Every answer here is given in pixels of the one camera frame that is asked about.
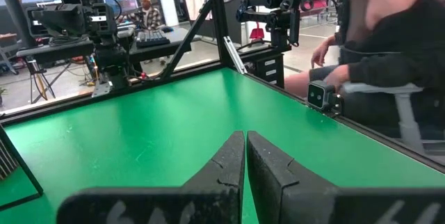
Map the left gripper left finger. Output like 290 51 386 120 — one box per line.
56 130 246 224

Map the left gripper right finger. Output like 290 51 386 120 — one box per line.
245 130 445 224

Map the green table mat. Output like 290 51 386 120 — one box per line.
0 67 445 224

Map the person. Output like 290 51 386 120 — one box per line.
283 0 445 138
116 0 164 32

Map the black backlit keyboard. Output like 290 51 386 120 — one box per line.
134 29 171 49

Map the black desk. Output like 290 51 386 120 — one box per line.
15 27 203 65

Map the black drawer cabinet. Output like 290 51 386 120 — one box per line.
239 45 291 89

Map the person's hand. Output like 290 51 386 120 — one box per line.
310 35 340 69
321 64 350 91

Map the silver corner brace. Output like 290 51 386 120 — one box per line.
222 35 248 75

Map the white grey chair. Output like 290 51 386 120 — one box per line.
340 81 445 155

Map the red object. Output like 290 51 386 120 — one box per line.
249 22 265 40

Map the silver frame bracket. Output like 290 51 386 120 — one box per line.
90 80 114 99

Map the table-level camera box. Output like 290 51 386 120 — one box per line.
306 80 345 115

